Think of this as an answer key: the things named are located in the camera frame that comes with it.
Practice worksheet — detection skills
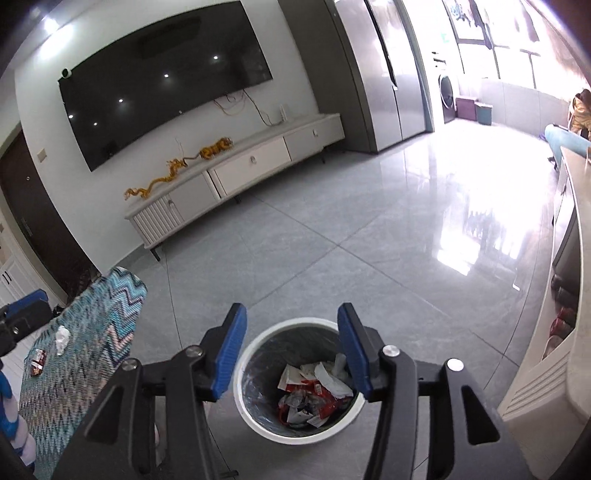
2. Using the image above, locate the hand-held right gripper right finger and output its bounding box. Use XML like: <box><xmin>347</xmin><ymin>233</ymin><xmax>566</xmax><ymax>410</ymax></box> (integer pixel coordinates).
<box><xmin>337</xmin><ymin>302</ymin><xmax>529</xmax><ymax>480</ymax></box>

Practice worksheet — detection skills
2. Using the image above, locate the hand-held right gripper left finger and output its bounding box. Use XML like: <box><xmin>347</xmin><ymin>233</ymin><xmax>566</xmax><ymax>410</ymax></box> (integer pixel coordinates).
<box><xmin>51</xmin><ymin>302</ymin><xmax>249</xmax><ymax>480</ymax></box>

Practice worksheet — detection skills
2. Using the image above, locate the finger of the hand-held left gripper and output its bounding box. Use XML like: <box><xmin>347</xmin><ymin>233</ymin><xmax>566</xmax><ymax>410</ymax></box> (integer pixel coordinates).
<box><xmin>0</xmin><ymin>288</ymin><xmax>52</xmax><ymax>356</ymax></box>

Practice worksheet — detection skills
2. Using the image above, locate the white round trash bin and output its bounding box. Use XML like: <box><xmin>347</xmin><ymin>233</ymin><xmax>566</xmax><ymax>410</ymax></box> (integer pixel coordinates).
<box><xmin>233</xmin><ymin>317</ymin><xmax>368</xmax><ymax>445</ymax></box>

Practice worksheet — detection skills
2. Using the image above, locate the pile of wrappers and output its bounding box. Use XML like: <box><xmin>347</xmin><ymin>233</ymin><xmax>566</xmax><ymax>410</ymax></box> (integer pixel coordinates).
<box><xmin>277</xmin><ymin>353</ymin><xmax>354</xmax><ymax>428</ymax></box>

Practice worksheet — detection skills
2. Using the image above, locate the white cupboard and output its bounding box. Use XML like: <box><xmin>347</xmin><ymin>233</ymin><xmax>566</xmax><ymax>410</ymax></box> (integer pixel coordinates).
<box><xmin>0</xmin><ymin>222</ymin><xmax>38</xmax><ymax>315</ymax></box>

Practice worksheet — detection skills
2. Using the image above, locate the zigzag patterned cloth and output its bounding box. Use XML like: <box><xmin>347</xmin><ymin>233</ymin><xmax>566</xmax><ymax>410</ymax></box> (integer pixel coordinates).
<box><xmin>18</xmin><ymin>267</ymin><xmax>149</xmax><ymax>480</ymax></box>

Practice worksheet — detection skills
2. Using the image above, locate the dark brown door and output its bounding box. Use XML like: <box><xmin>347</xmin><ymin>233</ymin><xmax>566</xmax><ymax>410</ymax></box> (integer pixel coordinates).
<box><xmin>0</xmin><ymin>129</ymin><xmax>100</xmax><ymax>296</ymax></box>

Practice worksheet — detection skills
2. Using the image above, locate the blue white pink fabric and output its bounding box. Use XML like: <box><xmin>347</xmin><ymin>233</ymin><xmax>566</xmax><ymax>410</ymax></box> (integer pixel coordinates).
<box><xmin>0</xmin><ymin>362</ymin><xmax>37</xmax><ymax>467</ymax></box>

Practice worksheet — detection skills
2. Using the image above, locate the long golden dragon figurine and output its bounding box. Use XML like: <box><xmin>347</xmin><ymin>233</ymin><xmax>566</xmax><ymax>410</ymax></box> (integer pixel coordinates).
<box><xmin>124</xmin><ymin>159</ymin><xmax>188</xmax><ymax>201</ymax></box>

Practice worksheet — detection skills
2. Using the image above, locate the cream side cabinet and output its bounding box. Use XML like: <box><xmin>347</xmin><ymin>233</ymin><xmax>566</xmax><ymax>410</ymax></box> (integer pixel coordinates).
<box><xmin>499</xmin><ymin>147</ymin><xmax>591</xmax><ymax>480</ymax></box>

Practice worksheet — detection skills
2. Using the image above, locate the white low television cabinet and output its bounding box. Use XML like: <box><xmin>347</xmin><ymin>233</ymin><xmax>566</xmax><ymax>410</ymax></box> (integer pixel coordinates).
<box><xmin>124</xmin><ymin>113</ymin><xmax>347</xmax><ymax>261</ymax></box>

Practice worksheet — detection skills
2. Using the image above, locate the short golden dragon figurine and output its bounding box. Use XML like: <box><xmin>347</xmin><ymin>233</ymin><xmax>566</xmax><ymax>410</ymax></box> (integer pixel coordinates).
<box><xmin>198</xmin><ymin>137</ymin><xmax>234</xmax><ymax>161</ymax></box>

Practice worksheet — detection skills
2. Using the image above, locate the silver refrigerator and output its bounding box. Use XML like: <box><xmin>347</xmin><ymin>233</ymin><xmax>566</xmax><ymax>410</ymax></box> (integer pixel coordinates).
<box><xmin>335</xmin><ymin>0</ymin><xmax>435</xmax><ymax>153</ymax></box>

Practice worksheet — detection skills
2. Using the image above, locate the purple storage box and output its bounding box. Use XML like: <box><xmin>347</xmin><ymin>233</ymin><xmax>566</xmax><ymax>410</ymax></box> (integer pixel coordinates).
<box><xmin>455</xmin><ymin>96</ymin><xmax>478</xmax><ymax>121</ymax></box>

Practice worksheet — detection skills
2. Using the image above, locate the white washing machine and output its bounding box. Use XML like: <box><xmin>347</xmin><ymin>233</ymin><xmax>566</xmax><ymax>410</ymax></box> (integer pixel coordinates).
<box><xmin>436</xmin><ymin>71</ymin><xmax>460</xmax><ymax>124</ymax></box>

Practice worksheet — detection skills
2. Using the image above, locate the teal chair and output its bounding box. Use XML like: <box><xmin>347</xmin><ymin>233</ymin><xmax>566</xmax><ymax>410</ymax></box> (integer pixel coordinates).
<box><xmin>545</xmin><ymin>124</ymin><xmax>591</xmax><ymax>160</ymax></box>

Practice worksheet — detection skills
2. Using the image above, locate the hanging laundry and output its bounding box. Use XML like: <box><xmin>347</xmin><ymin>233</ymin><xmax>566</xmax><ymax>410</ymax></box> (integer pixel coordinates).
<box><xmin>450</xmin><ymin>0</ymin><xmax>539</xmax><ymax>51</ymax></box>

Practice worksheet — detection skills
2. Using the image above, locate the orange wall cable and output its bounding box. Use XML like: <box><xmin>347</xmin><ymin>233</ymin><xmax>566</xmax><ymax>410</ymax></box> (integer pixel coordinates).
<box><xmin>213</xmin><ymin>90</ymin><xmax>278</xmax><ymax>126</ymax></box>

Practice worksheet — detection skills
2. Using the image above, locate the black wall television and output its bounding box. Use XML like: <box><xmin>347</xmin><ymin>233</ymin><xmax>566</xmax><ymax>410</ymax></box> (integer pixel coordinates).
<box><xmin>58</xmin><ymin>0</ymin><xmax>273</xmax><ymax>172</ymax></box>

